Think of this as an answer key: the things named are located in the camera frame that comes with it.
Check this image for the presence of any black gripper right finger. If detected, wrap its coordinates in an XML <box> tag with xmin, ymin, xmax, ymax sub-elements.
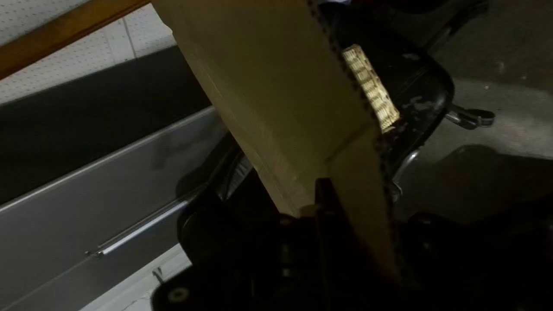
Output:
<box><xmin>313</xmin><ymin>174</ymin><xmax>351</xmax><ymax>311</ymax></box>

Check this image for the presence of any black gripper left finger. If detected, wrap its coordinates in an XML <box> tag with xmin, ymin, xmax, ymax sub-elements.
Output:
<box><xmin>252</xmin><ymin>212</ymin><xmax>325</xmax><ymax>311</ymax></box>

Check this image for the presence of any black vertical panel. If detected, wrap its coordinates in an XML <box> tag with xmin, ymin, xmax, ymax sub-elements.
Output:
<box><xmin>0</xmin><ymin>44</ymin><xmax>212</xmax><ymax>207</ymax></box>

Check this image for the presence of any brown wooden beam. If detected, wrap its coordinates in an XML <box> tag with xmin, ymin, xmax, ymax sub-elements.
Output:
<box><xmin>0</xmin><ymin>0</ymin><xmax>152</xmax><ymax>80</ymax></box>

